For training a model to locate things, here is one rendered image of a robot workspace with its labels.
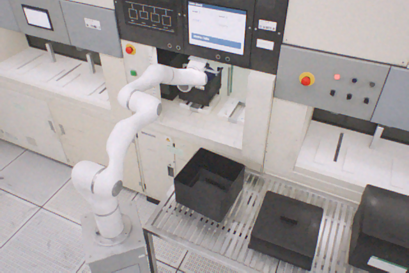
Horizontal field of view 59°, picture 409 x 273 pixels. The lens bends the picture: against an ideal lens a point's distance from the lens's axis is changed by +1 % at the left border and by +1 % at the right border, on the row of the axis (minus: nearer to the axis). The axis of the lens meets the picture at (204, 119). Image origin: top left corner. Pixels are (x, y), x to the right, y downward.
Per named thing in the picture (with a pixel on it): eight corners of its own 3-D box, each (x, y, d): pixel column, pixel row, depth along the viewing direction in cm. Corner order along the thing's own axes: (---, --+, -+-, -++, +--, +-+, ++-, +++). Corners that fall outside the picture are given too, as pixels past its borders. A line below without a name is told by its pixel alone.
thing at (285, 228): (246, 247, 168) (248, 231, 160) (264, 201, 189) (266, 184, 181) (310, 272, 159) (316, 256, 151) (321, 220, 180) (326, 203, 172)
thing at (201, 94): (176, 103, 233) (174, 60, 213) (190, 87, 248) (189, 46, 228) (211, 112, 225) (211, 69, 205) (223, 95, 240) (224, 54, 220)
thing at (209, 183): (200, 167, 208) (200, 146, 197) (243, 187, 197) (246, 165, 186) (174, 201, 189) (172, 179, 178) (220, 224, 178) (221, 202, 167)
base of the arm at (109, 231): (94, 252, 167) (85, 228, 155) (89, 219, 180) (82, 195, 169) (135, 239, 172) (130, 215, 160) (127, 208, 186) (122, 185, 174)
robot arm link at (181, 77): (186, 64, 173) (209, 71, 202) (157, 66, 180) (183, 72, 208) (186, 82, 174) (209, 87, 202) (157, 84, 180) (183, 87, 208)
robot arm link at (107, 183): (89, 191, 158) (118, 205, 152) (74, 185, 148) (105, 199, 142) (141, 96, 174) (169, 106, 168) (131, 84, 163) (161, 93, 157)
